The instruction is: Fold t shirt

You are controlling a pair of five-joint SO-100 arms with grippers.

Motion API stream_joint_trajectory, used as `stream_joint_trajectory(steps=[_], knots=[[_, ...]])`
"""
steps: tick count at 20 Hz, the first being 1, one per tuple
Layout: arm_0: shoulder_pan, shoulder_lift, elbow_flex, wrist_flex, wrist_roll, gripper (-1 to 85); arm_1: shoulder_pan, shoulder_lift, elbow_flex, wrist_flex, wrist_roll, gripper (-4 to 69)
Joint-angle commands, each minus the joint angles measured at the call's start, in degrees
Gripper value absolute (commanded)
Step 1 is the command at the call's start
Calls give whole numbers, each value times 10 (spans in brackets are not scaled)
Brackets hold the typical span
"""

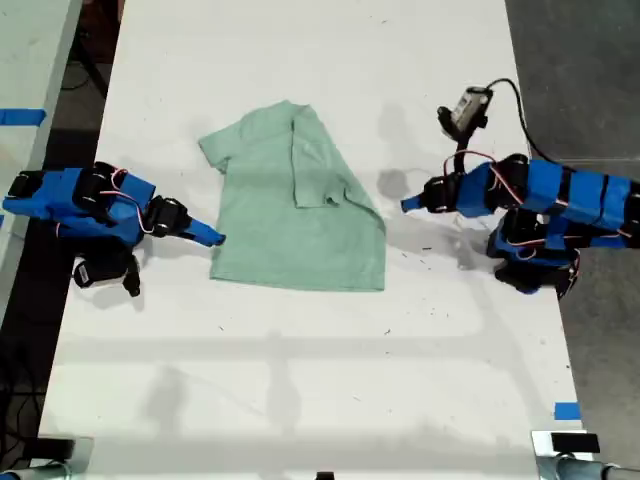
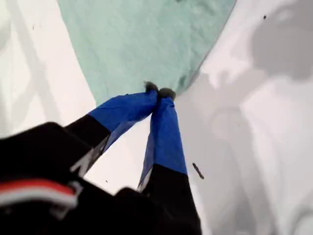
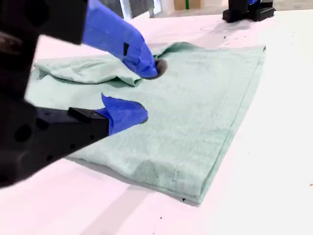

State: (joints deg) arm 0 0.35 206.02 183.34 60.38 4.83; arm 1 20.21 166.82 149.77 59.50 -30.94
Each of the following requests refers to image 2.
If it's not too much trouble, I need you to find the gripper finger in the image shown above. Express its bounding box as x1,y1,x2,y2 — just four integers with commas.
137,88,202,235
64,82,159,177

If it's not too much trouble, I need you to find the pale green T-shirt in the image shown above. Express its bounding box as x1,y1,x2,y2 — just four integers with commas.
57,0,237,106

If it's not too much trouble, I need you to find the red white gripper wire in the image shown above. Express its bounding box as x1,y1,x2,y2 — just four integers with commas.
0,179,79,209

